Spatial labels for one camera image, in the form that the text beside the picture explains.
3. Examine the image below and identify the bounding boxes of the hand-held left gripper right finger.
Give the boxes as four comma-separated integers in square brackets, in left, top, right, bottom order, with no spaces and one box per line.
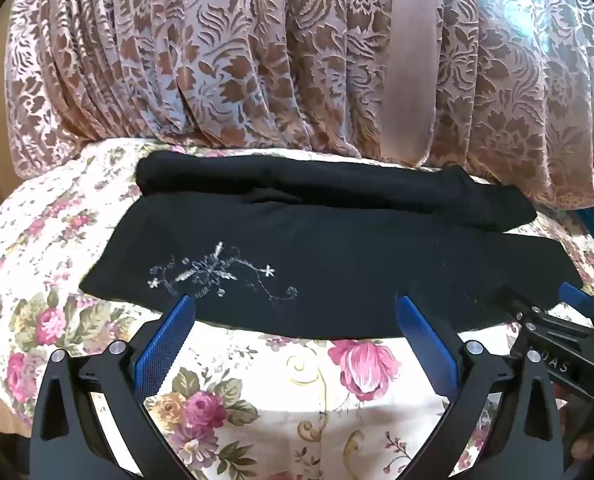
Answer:
[396,294,565,480]

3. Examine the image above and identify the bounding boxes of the floral bedsheet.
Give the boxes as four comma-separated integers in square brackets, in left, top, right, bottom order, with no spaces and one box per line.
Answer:
[0,137,594,480]

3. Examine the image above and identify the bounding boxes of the black embroidered pants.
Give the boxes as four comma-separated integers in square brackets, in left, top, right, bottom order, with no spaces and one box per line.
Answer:
[79,150,585,341]

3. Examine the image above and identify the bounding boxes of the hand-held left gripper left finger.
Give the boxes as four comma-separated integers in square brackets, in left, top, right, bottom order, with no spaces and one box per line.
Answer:
[31,294,198,480]

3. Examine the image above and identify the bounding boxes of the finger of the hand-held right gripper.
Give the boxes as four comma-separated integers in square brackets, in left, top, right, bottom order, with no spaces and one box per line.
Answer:
[497,285,538,323]
[558,281,594,328]

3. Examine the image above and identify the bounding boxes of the brown floral patterned curtain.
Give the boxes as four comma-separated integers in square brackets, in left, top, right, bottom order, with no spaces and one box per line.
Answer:
[4,0,594,211]

